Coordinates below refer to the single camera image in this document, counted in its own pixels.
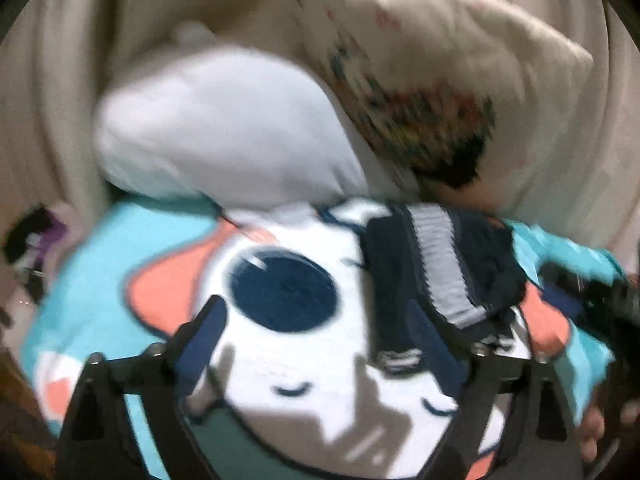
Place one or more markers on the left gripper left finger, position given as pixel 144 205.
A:
pixel 97 440

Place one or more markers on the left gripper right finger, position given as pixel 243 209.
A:
pixel 512 419

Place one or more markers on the striped navy patch pants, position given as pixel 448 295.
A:
pixel 443 279

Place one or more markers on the person right hand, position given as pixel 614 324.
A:
pixel 592 429

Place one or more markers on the beige flower curtain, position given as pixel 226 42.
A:
pixel 59 56

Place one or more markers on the dark clothes pile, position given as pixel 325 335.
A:
pixel 27 246

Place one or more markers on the teal cartoon fleece blanket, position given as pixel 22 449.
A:
pixel 291 390

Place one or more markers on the cream floral cushion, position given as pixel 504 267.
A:
pixel 470 95

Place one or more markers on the grey whale plush pillow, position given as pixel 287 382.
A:
pixel 200 116

